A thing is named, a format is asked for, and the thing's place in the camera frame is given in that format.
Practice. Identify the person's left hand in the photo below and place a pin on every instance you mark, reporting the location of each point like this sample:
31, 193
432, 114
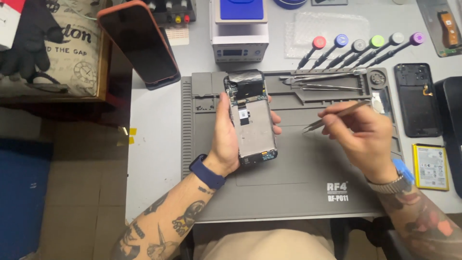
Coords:
223, 144

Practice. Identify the person's right hand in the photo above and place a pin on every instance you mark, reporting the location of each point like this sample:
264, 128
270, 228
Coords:
368, 141

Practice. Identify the silver metal tweezers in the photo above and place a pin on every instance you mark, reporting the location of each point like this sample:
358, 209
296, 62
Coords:
352, 109

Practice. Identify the smartphone without back cover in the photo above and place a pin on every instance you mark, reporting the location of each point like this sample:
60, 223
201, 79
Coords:
252, 122

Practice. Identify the dark blue wrist band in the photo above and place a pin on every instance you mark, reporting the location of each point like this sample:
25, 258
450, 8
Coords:
207, 173

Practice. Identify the small white round part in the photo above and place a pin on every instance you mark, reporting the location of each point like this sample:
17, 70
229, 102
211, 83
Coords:
378, 105

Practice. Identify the silver metal wristwatch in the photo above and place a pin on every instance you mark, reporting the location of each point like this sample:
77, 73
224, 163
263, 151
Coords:
388, 187

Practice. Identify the black phone back cover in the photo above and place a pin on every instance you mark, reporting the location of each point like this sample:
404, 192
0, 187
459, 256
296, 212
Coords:
418, 101

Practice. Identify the thin silver pry tool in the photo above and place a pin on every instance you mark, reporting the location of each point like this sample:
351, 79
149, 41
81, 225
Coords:
332, 87

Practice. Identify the yellow edged phone battery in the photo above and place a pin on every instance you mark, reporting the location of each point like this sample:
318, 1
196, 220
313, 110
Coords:
430, 167

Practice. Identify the long silver tweezers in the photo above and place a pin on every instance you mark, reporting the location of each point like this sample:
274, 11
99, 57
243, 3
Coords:
325, 77

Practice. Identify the grey silicone repair mat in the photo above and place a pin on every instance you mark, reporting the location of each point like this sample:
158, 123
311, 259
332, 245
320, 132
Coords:
299, 180

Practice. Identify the black case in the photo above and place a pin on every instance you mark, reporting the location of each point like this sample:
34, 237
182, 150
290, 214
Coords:
453, 126

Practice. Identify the row of precision screwdrivers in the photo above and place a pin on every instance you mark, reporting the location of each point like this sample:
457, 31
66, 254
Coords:
361, 50

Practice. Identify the yellow tape pieces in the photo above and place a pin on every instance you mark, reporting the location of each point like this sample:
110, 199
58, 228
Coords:
130, 135

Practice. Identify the black seat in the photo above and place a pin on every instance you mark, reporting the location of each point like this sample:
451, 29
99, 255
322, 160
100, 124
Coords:
364, 236

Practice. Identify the person's beige trousers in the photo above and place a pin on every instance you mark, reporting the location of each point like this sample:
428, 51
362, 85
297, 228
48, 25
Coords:
267, 245

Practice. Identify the white heating station blue pad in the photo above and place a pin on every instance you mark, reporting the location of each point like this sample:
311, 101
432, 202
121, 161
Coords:
240, 32

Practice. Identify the beige printed label sheet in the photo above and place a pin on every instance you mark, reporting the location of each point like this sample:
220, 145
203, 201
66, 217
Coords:
178, 35

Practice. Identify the clear bubble wrap sheet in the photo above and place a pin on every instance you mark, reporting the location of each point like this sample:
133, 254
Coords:
325, 27

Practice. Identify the wooden chair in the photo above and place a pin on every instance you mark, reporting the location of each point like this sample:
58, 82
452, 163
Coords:
115, 79

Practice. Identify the smartphone in orange case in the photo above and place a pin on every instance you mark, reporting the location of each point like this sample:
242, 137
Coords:
139, 39

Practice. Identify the phone screen with orange flex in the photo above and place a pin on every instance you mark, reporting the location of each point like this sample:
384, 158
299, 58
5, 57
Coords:
445, 29

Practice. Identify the black bench power supply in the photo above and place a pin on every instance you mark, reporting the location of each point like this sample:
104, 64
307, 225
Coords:
173, 11

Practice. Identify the blue tape roll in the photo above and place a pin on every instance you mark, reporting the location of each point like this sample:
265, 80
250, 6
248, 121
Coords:
290, 3

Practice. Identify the printed beige cushion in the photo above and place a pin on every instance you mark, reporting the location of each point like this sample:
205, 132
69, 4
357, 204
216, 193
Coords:
77, 54

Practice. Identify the blue bin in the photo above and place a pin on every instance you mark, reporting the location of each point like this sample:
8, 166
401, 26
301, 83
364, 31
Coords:
21, 198

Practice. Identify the black glove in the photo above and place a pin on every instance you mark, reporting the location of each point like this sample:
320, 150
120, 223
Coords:
29, 47

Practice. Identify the red and white box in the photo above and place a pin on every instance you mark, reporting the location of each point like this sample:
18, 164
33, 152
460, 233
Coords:
9, 20

